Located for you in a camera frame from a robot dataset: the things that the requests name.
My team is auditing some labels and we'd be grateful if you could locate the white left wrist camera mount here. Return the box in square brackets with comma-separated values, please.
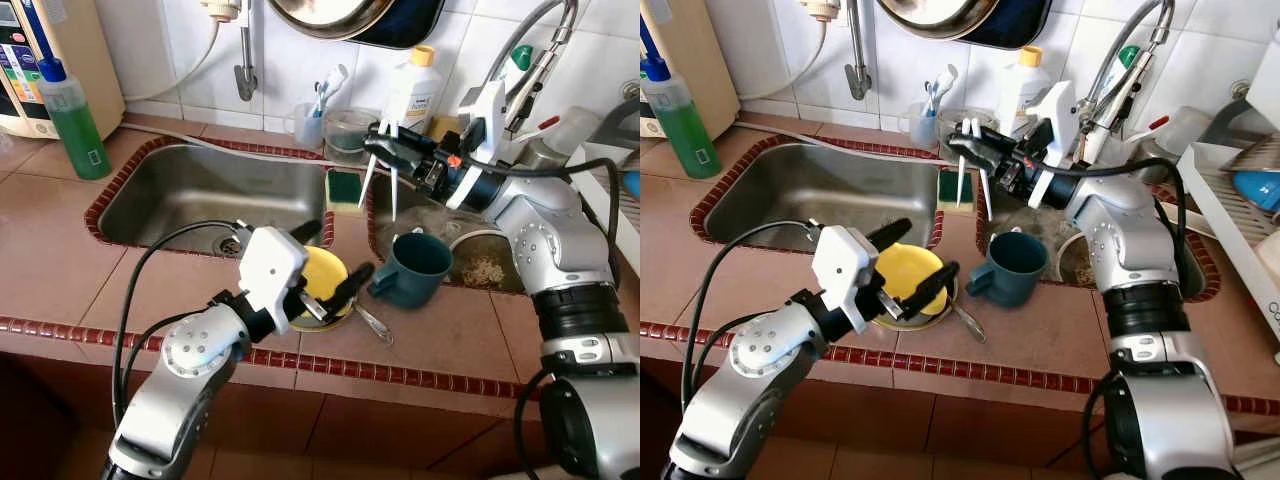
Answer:
[810, 225, 881, 336]
[238, 225, 309, 336]

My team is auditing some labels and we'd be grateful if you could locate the white curved hose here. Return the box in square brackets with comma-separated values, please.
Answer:
[735, 20, 836, 103]
[120, 20, 221, 106]

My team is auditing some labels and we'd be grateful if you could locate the chrome sink faucet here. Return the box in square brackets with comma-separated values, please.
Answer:
[1080, 0, 1176, 166]
[480, 0, 581, 136]

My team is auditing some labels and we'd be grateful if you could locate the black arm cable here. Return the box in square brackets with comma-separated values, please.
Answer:
[450, 155, 623, 301]
[110, 220, 251, 431]
[683, 220, 823, 413]
[1045, 155, 1193, 301]

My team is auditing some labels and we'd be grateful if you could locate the clear plastic pail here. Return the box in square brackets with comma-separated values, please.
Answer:
[935, 105, 1001, 161]
[323, 105, 383, 166]

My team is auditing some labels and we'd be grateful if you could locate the white green-capped bottle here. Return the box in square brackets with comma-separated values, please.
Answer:
[1105, 45, 1146, 101]
[500, 45, 536, 91]

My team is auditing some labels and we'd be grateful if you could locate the grey drain hose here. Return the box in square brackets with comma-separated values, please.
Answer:
[735, 122, 991, 171]
[120, 122, 381, 171]

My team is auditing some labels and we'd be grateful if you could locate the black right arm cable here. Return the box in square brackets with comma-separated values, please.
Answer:
[450, 155, 623, 301]
[1045, 155, 1193, 301]

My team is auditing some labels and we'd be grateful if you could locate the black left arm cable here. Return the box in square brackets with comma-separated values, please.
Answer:
[683, 220, 823, 413]
[110, 220, 251, 431]

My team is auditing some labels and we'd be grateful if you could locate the hanging steel pan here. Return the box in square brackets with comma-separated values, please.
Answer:
[875, 0, 1001, 41]
[265, 0, 396, 41]

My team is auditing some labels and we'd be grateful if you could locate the white dish rack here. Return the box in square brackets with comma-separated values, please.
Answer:
[570, 100, 641, 271]
[1175, 95, 1280, 351]

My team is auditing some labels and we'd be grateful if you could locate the steel sink basin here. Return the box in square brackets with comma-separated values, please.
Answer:
[700, 145, 941, 251]
[978, 180, 1216, 301]
[95, 145, 331, 256]
[368, 180, 531, 296]

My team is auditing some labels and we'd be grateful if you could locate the steel spoon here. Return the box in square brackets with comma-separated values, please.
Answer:
[350, 300, 394, 346]
[945, 300, 986, 344]

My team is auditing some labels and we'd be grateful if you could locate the dark teal mug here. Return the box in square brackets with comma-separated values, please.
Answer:
[368, 232, 454, 309]
[965, 232, 1049, 309]

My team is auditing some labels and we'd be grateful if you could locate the clear toothbrush cup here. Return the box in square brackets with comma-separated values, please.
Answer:
[905, 100, 941, 151]
[285, 100, 326, 151]

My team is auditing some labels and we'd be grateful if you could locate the clear plastic container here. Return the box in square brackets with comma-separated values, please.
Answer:
[545, 105, 601, 151]
[1150, 105, 1211, 156]

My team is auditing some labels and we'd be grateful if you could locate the white yellow-capped detergent bottle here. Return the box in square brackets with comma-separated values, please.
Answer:
[995, 45, 1051, 136]
[385, 45, 446, 136]

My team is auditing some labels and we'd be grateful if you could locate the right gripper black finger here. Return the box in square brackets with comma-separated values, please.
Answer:
[956, 122, 1009, 151]
[363, 140, 419, 179]
[373, 124, 426, 153]
[947, 140, 1001, 179]

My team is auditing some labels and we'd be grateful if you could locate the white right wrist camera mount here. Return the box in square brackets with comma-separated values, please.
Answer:
[1025, 80, 1081, 211]
[445, 80, 511, 211]

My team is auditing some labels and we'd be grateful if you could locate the green and yellow sponge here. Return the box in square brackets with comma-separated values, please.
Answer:
[937, 168, 976, 214]
[325, 168, 366, 216]

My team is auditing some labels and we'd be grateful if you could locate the beige water ionizer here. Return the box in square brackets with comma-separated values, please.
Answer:
[0, 0, 126, 139]
[640, 0, 736, 139]

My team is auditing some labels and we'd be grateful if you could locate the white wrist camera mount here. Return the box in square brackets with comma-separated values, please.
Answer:
[445, 80, 511, 211]
[238, 225, 309, 336]
[810, 225, 881, 336]
[1025, 80, 1081, 211]

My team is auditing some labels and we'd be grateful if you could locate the steel mesh strainer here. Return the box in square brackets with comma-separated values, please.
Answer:
[445, 228, 536, 296]
[1050, 228, 1111, 291]

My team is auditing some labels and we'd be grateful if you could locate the round steel bowl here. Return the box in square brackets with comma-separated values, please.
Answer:
[870, 300, 961, 333]
[285, 300, 366, 334]

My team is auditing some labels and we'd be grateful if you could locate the yellow plastic cup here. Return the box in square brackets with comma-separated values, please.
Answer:
[295, 245, 351, 326]
[875, 243, 946, 319]

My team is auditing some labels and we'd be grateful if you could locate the green dish soap bottle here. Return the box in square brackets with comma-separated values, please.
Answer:
[640, 55, 721, 181]
[35, 55, 113, 181]

